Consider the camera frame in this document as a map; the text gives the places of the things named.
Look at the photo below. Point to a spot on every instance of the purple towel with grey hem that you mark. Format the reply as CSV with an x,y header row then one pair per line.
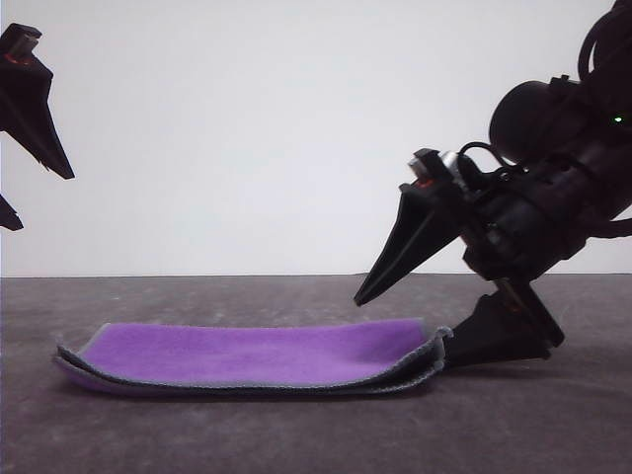
x,y
257,350

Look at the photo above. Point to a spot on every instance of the grey table cloth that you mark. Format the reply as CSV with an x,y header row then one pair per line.
x,y
316,434

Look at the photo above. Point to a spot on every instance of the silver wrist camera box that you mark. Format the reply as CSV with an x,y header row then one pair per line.
x,y
451,165

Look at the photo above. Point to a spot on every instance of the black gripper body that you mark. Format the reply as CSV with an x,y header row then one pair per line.
x,y
533,222
20,42

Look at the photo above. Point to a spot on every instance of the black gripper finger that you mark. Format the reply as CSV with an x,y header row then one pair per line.
x,y
494,336
34,118
419,232
9,217

